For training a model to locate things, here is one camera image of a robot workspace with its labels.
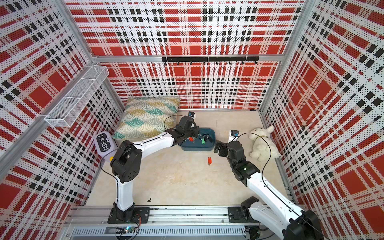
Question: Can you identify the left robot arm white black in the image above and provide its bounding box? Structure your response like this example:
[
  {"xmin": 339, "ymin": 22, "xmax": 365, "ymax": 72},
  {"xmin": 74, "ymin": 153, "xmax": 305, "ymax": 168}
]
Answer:
[{"xmin": 110, "ymin": 116, "xmax": 199, "ymax": 222}]

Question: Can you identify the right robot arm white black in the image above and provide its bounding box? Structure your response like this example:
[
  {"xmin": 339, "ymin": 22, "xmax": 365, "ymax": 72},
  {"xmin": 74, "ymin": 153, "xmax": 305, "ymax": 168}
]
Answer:
[{"xmin": 214, "ymin": 141, "xmax": 325, "ymax": 240}]

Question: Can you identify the teal storage box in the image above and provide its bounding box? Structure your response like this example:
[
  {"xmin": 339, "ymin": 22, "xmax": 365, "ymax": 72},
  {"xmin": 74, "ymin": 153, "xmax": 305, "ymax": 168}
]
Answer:
[{"xmin": 181, "ymin": 128, "xmax": 216, "ymax": 152}]

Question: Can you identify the white plush toy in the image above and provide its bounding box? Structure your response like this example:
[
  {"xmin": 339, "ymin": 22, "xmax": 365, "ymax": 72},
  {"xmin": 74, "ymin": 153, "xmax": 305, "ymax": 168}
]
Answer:
[{"xmin": 249, "ymin": 126, "xmax": 282, "ymax": 162}]

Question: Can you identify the fan pattern cushion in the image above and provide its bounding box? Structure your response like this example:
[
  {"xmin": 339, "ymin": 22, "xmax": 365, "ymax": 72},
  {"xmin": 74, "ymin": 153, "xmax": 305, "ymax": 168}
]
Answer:
[{"xmin": 113, "ymin": 96, "xmax": 181, "ymax": 142}]

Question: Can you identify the lavender I'm here jug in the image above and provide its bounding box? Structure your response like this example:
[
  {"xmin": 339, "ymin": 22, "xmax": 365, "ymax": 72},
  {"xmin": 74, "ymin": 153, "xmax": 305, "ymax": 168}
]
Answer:
[{"xmin": 93, "ymin": 131, "xmax": 118, "ymax": 162}]

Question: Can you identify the green circuit board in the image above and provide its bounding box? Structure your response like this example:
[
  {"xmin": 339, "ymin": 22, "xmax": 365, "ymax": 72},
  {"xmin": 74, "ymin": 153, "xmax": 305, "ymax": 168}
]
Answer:
[{"xmin": 115, "ymin": 226, "xmax": 136, "ymax": 235}]

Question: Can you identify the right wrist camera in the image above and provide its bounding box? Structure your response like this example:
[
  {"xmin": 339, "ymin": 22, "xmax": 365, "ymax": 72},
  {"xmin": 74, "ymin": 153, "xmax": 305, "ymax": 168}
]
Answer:
[{"xmin": 228, "ymin": 130, "xmax": 240, "ymax": 142}]

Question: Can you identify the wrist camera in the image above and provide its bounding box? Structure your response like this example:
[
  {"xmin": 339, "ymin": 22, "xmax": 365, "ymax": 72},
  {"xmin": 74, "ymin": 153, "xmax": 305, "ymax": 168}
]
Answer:
[
  {"xmin": 228, "ymin": 130, "xmax": 240, "ymax": 142},
  {"xmin": 188, "ymin": 112, "xmax": 195, "ymax": 119}
]

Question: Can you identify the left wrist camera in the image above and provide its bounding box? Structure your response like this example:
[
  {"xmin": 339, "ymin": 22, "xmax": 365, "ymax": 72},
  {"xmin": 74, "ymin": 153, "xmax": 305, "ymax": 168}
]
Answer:
[{"xmin": 188, "ymin": 112, "xmax": 195, "ymax": 119}]

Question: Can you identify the black hook rail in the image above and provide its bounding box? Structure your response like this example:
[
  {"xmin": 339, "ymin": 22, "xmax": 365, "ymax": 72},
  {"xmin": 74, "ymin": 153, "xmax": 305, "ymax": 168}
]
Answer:
[{"xmin": 162, "ymin": 56, "xmax": 260, "ymax": 64}]

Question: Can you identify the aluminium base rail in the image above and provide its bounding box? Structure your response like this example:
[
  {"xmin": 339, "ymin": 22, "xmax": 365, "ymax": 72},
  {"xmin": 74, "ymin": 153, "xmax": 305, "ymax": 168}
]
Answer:
[{"xmin": 59, "ymin": 205, "xmax": 313, "ymax": 238}]

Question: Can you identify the white wire mesh shelf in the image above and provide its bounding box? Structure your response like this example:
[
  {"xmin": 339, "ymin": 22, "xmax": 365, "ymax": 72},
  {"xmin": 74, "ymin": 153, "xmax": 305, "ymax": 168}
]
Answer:
[{"xmin": 45, "ymin": 65, "xmax": 109, "ymax": 127}]

